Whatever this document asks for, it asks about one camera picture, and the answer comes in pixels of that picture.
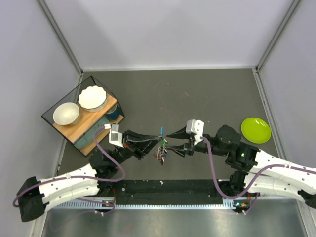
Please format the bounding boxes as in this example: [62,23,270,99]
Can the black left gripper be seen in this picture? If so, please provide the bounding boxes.
[111,130,162,167]

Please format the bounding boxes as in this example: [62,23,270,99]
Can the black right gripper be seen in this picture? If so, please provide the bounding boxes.
[165,125,229,157]

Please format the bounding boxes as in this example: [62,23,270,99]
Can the blue handled metal keyring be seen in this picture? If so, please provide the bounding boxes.
[154,127,168,165]

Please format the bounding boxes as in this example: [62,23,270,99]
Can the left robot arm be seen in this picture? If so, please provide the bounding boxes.
[13,124,163,222]

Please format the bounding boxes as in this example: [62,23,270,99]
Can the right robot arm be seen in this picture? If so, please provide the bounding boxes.
[167,120,316,208]

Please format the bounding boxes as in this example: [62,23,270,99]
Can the dark blue mug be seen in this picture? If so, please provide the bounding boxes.
[106,105,120,121]

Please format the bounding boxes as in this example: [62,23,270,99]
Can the pale green rectangular tray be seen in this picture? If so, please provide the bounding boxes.
[74,116,109,150]

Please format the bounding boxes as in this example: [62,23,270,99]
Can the white scalloped bowl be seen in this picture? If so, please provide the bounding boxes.
[78,85,107,112]

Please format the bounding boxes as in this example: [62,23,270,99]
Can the lime green plate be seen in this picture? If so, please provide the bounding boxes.
[241,118,272,144]

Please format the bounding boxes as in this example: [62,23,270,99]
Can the white round bowl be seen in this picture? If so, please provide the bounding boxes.
[53,102,80,125]

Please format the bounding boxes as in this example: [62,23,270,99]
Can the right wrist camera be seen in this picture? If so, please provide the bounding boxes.
[186,119,204,145]

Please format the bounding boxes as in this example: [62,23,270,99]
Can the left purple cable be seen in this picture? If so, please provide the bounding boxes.
[12,125,126,215]

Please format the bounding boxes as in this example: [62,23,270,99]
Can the purple cable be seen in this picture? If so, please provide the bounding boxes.
[12,125,126,215]
[201,135,316,214]

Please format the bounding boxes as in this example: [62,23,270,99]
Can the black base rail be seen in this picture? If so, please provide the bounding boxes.
[98,179,250,205]

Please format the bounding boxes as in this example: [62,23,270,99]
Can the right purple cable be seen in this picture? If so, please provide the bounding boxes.
[201,135,316,214]

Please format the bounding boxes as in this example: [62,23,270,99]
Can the black wire wooden shelf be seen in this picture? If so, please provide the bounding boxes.
[41,76,124,156]

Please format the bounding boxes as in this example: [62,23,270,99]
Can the white cable duct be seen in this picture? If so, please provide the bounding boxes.
[54,199,246,210]

